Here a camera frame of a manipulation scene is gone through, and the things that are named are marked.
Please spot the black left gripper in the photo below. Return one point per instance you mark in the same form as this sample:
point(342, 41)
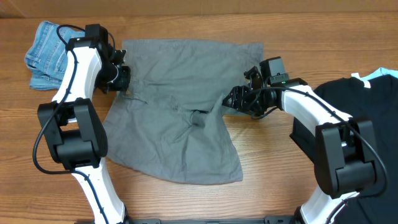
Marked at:
point(122, 84)

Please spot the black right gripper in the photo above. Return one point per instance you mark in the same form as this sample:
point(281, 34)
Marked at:
point(241, 97)

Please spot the grey shorts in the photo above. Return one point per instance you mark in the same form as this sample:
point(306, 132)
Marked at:
point(169, 123)

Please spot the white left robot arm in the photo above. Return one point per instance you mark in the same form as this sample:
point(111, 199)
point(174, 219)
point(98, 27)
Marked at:
point(73, 131)

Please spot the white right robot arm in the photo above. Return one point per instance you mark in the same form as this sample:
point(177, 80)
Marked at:
point(346, 161)

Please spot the folded blue denim jeans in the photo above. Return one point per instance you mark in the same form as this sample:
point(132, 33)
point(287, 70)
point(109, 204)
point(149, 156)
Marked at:
point(46, 59)

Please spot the black t-shirt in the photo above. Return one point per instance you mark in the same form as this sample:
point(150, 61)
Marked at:
point(375, 100)

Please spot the light blue garment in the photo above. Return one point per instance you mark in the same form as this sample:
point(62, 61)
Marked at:
point(380, 72)

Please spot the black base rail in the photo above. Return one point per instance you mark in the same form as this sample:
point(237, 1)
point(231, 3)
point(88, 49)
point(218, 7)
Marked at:
point(211, 220)

